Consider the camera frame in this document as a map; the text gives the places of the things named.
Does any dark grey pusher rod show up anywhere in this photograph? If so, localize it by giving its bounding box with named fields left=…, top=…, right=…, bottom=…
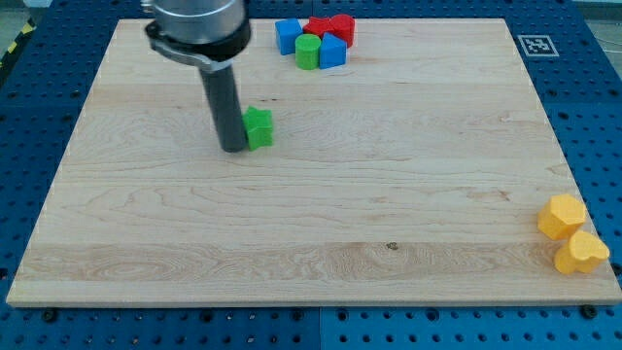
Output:
left=199, top=66, right=248, bottom=153

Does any green star block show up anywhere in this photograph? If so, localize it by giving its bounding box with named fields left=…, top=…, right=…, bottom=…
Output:
left=242, top=106, right=273, bottom=151

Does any red star block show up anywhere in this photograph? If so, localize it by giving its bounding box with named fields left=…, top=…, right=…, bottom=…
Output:
left=302, top=17, right=334, bottom=39

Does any wooden board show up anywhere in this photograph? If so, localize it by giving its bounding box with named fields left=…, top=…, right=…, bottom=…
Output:
left=7, top=18, right=621, bottom=308

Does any blue cube block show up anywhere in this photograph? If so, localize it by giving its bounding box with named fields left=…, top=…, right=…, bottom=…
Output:
left=275, top=18, right=303, bottom=55

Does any green cylinder block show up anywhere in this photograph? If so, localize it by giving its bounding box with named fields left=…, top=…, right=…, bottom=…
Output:
left=294, top=34, right=322, bottom=70

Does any blue pentagon block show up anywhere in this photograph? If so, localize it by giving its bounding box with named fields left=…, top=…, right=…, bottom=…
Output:
left=319, top=33, right=347, bottom=69

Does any red cylinder block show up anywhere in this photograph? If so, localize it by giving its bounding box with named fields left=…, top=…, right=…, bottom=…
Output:
left=329, top=14, right=356, bottom=48

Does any white fiducial marker tag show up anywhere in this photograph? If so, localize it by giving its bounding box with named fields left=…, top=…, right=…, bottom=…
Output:
left=518, top=34, right=559, bottom=57

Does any yellow hexagon block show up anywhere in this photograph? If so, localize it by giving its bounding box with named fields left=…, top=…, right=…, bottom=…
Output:
left=536, top=193, right=587, bottom=240

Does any yellow heart block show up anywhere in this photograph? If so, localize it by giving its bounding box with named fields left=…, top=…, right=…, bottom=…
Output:
left=554, top=230, right=610, bottom=274

